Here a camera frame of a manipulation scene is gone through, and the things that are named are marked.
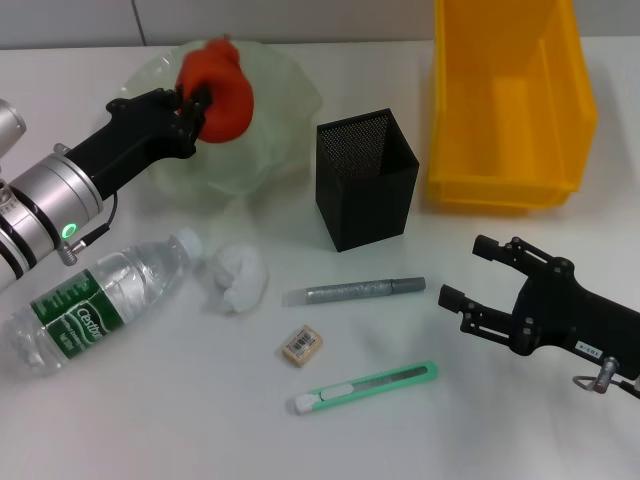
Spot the yellow plastic storage bin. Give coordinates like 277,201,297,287
425,0,599,209

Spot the clear green-label water bottle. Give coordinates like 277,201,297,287
2,227,204,375

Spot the silver glitter pen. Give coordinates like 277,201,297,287
282,276,427,307

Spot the black mesh pen holder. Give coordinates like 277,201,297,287
315,107,420,253

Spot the white paper ball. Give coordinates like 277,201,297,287
202,242,270,316

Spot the orange-red soft toy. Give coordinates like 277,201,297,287
175,34,256,145

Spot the beige eraser with barcode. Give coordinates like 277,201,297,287
274,323,325,370

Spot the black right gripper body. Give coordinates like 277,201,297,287
509,249,640,380

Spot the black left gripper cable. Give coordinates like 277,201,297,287
64,192,119,265

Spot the green wavy glass fruit plate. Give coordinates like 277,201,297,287
119,40,324,202

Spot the right gripper cable with plug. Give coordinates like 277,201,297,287
572,355,640,401

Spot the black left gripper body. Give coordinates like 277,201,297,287
64,90,197,200

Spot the green utility knife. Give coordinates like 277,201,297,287
292,360,440,416

